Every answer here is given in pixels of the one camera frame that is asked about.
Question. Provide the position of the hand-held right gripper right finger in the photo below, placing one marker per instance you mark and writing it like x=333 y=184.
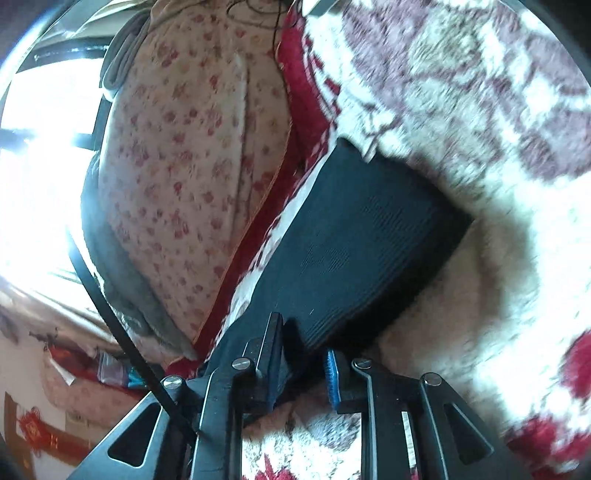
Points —
x=332 y=378

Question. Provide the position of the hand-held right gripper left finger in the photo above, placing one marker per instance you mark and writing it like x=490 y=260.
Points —
x=273 y=369

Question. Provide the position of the black pants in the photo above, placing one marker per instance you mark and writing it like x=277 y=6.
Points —
x=360 y=230

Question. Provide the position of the grey fleece cloth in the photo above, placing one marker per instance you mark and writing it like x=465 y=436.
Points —
x=134 y=300

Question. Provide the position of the clear plastic bag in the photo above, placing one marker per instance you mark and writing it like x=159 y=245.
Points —
x=113 y=369

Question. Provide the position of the cream floral quilt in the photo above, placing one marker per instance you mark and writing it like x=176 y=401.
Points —
x=184 y=184

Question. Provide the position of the red and white floral blanket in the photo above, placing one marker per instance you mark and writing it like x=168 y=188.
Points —
x=461 y=92

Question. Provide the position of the red wall ornament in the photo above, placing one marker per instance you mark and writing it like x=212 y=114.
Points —
x=32 y=427

